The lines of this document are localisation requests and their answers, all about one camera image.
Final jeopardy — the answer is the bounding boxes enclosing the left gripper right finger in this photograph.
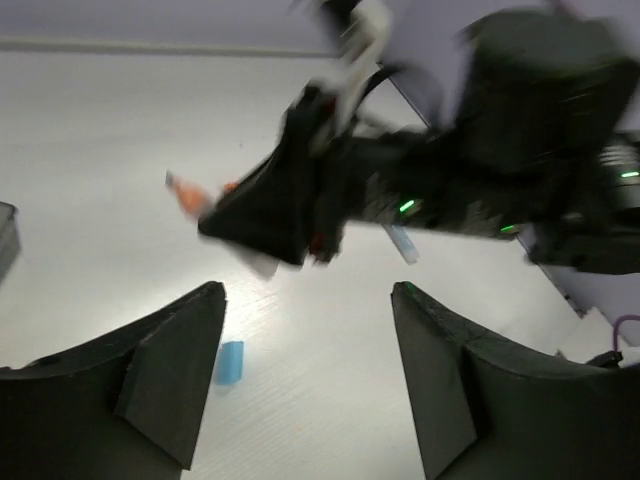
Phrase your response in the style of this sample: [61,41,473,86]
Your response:
[391,282,639,479]

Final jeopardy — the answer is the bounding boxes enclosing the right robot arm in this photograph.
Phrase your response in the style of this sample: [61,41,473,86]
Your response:
[198,1,639,275]

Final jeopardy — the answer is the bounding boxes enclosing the red-orange highlighter marker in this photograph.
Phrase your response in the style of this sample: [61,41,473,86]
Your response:
[165,171,238,220]

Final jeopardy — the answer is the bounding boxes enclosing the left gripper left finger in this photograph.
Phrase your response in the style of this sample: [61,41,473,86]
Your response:
[1,282,226,480]

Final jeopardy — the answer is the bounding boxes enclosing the dark grey plastic bin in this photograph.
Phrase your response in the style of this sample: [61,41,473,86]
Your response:
[0,202,21,282]

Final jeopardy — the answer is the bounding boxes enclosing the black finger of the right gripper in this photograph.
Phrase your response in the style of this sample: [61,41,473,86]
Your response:
[198,105,320,266]

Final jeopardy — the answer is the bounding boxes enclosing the blue highlighter marker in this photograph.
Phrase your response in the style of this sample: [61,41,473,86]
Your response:
[383,225,419,265]

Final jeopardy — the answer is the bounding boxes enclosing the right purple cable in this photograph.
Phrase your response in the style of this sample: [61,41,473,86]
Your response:
[610,313,640,351]

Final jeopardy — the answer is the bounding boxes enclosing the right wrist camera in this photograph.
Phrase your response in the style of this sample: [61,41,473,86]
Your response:
[309,0,393,137]

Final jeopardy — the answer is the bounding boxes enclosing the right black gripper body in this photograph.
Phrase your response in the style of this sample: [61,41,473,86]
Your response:
[299,84,435,264]

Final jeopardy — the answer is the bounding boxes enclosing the blue marker cap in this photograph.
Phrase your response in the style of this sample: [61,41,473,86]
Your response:
[214,340,245,386]

